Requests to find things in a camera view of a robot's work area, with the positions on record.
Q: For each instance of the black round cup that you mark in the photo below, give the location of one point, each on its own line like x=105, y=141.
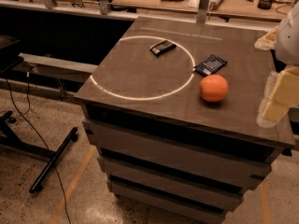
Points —
x=265, y=4

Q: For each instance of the blue rxbar wrapper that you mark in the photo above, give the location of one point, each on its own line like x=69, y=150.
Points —
x=210, y=66

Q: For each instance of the black rxbar chocolate wrapper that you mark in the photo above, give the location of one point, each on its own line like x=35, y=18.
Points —
x=162, y=47

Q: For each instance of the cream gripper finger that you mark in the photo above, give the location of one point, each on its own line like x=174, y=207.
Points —
x=281, y=92
x=267, y=42

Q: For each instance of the orange fruit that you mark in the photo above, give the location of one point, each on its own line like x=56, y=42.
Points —
x=213, y=88

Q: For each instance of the grey metal rail beam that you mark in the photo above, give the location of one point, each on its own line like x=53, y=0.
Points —
x=51, y=67

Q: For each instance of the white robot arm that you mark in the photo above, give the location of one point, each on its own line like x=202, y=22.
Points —
x=287, y=38

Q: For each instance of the grey drawer cabinet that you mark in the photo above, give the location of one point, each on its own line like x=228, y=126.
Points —
x=159, y=142

